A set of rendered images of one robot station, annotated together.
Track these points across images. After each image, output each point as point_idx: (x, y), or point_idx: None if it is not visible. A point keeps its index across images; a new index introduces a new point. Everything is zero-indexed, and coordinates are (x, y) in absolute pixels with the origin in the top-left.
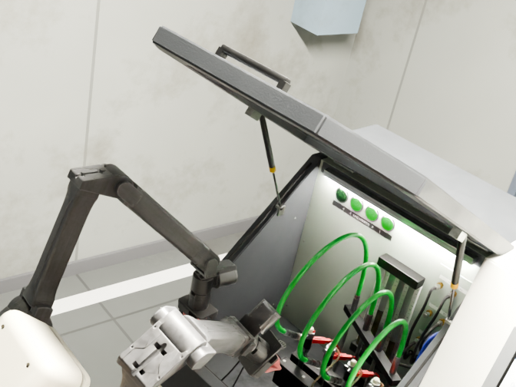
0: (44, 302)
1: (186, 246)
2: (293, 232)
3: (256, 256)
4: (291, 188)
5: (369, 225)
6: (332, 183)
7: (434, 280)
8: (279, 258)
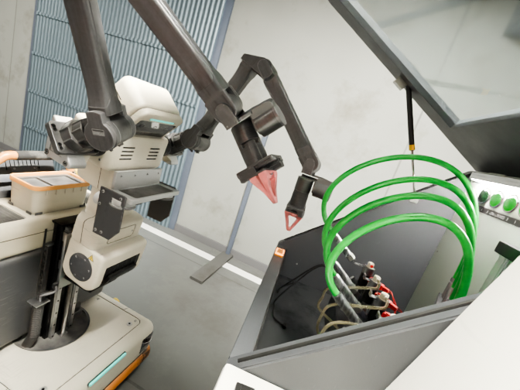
0: (200, 126)
1: (295, 138)
2: (427, 234)
3: (378, 229)
4: (432, 186)
5: (504, 218)
6: (479, 188)
7: None
8: (405, 252)
